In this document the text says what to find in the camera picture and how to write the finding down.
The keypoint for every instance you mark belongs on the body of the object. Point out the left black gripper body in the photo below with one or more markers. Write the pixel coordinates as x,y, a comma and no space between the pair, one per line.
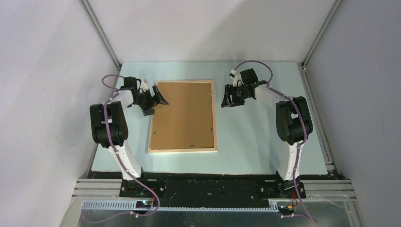
145,101

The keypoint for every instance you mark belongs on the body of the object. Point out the brown backing board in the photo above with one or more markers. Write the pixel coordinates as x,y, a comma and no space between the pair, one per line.
184,116

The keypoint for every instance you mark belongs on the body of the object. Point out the left corner aluminium profile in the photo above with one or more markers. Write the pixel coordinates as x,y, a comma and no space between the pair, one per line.
98,28

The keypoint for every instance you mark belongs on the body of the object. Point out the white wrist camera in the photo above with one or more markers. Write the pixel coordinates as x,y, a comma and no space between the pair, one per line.
236,77
143,87

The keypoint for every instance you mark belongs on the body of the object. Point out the grey slotted cable duct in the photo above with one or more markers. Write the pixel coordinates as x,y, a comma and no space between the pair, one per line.
139,205

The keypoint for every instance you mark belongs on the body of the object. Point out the corner aluminium profile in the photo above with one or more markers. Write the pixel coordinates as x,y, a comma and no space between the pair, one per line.
327,21
98,28

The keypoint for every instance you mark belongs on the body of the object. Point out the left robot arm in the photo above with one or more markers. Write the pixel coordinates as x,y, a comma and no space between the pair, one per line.
109,130

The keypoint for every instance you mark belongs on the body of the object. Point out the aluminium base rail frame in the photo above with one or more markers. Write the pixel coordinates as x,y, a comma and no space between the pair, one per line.
330,202

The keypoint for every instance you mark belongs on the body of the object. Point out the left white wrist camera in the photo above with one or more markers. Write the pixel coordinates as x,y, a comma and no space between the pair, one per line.
143,87

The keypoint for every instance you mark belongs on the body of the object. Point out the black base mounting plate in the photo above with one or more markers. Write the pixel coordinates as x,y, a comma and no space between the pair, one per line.
215,190

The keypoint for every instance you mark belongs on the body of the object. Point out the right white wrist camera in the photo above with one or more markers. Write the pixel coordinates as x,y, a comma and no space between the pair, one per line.
236,77

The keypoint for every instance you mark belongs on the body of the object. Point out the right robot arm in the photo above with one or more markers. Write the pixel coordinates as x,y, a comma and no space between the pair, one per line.
293,123

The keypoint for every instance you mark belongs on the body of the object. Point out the right corner aluminium profile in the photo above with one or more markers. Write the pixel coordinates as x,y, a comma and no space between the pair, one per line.
327,21

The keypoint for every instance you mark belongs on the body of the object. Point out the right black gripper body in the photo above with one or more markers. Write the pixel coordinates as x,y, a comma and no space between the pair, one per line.
239,95

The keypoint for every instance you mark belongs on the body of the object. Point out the wooden picture frame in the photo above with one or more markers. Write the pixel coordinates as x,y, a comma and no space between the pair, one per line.
181,151

